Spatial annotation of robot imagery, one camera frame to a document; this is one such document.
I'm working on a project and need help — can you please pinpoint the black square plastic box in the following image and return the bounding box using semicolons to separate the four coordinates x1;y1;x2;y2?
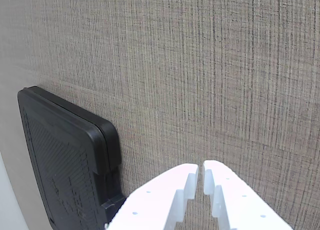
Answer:
17;85;127;230

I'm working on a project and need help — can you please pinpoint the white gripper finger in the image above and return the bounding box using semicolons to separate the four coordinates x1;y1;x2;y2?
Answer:
202;159;295;230
104;162;200;230

